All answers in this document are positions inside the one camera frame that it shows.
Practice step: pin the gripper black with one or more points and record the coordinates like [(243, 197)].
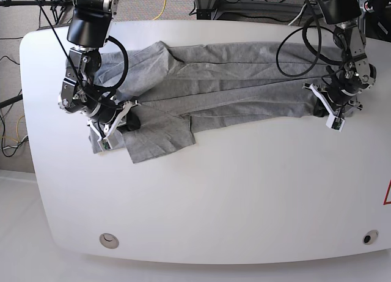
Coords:
[(341, 97), (103, 118)]

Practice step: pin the grey T-shirt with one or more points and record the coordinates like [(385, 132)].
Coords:
[(188, 89)]

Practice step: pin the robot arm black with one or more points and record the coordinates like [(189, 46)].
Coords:
[(353, 73), (88, 32)]

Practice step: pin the red warning triangle sticker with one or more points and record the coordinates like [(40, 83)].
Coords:
[(387, 199)]

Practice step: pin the left table grommet hole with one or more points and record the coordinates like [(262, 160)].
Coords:
[(109, 241)]

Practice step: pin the table grommet hole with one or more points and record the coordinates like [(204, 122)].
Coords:
[(370, 237), (109, 241)]

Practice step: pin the right table grommet hole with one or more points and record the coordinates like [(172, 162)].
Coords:
[(370, 237)]

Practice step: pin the black tripod stand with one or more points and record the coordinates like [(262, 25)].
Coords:
[(63, 3)]

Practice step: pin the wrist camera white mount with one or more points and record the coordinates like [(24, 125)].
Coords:
[(333, 122), (107, 140)]

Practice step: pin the grey metal frame base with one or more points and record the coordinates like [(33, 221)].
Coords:
[(214, 9)]

